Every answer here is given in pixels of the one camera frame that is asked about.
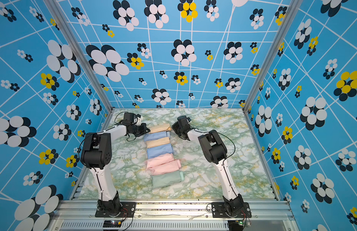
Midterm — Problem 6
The right aluminium corner post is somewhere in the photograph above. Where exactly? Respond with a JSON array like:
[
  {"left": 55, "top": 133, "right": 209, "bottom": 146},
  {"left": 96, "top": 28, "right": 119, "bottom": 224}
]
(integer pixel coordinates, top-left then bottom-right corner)
[{"left": 244, "top": 0, "right": 303, "bottom": 113}]

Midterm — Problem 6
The left circuit board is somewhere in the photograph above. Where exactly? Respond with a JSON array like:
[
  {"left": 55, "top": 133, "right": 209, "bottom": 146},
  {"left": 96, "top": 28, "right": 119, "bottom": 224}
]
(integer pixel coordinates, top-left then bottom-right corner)
[{"left": 103, "top": 220, "right": 122, "bottom": 229}]

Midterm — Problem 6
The aluminium front rail frame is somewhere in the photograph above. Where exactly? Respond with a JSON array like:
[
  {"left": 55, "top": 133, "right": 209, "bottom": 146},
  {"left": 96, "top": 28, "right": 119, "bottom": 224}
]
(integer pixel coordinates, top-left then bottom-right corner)
[{"left": 48, "top": 199, "right": 299, "bottom": 231}]

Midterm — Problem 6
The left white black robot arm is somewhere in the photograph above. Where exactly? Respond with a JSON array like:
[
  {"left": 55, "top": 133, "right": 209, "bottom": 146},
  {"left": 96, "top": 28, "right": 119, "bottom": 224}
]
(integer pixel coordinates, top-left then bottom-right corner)
[{"left": 81, "top": 123, "right": 150, "bottom": 218}]

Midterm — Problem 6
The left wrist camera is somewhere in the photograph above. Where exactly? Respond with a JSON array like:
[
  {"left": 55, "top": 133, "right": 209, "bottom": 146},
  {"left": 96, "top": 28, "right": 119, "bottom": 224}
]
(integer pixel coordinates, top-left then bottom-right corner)
[{"left": 120, "top": 112, "right": 142, "bottom": 126}]

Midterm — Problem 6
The aluminium corner post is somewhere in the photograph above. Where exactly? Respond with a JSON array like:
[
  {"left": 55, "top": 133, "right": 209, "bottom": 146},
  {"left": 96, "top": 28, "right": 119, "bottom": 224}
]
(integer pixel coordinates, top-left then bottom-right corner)
[
  {"left": 44, "top": 0, "right": 113, "bottom": 113},
  {"left": 244, "top": 0, "right": 303, "bottom": 113}
]

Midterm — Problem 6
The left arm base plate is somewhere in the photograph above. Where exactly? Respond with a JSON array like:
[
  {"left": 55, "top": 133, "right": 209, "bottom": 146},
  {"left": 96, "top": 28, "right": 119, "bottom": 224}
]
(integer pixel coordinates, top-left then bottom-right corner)
[{"left": 95, "top": 201, "right": 137, "bottom": 218}]

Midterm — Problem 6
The beige umbrella sleeve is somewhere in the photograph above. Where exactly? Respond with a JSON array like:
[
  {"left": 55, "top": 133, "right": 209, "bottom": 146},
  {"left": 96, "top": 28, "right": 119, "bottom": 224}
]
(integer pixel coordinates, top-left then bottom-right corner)
[
  {"left": 146, "top": 137, "right": 170, "bottom": 149},
  {"left": 150, "top": 123, "right": 171, "bottom": 134}
]

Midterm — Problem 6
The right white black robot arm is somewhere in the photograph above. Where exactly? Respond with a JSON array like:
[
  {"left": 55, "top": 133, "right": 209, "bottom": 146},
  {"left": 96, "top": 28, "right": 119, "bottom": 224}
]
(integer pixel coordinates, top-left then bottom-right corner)
[{"left": 172, "top": 115, "right": 244, "bottom": 217}]

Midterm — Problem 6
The blue umbrella sleeve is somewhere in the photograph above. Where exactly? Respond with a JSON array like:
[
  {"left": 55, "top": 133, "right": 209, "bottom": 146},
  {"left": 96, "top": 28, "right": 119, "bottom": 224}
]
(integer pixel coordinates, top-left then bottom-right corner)
[
  {"left": 144, "top": 131, "right": 170, "bottom": 142},
  {"left": 147, "top": 144, "right": 173, "bottom": 159}
]

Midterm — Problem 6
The pink umbrella sleeve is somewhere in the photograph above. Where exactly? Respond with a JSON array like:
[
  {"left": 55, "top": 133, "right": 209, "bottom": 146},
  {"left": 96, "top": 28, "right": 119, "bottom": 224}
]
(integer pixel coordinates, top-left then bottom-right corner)
[
  {"left": 146, "top": 153, "right": 174, "bottom": 169},
  {"left": 148, "top": 160, "right": 181, "bottom": 176}
]

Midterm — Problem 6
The right circuit board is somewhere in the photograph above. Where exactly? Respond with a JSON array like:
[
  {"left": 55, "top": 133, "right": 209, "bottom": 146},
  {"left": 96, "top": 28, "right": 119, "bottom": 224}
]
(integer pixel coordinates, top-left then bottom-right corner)
[{"left": 228, "top": 220, "right": 246, "bottom": 231}]

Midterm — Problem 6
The green umbrella sleeve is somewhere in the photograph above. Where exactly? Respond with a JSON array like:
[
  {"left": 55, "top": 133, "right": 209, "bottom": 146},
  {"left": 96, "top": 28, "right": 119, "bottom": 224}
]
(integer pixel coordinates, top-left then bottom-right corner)
[{"left": 152, "top": 170, "right": 184, "bottom": 189}]

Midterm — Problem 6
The left aluminium corner post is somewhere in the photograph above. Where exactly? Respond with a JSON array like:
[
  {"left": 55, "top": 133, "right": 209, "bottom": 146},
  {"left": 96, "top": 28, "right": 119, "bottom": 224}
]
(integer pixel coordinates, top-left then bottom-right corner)
[{"left": 44, "top": 0, "right": 113, "bottom": 113}]

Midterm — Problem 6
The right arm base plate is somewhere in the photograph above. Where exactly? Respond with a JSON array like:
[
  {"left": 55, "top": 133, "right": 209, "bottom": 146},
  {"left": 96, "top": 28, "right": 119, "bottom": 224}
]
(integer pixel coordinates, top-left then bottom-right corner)
[{"left": 211, "top": 202, "right": 252, "bottom": 219}]

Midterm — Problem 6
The circuit board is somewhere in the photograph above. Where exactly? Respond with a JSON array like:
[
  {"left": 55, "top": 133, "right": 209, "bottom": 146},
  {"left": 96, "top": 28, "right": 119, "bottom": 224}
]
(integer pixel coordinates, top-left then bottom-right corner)
[
  {"left": 103, "top": 220, "right": 122, "bottom": 229},
  {"left": 228, "top": 220, "right": 246, "bottom": 231}
]

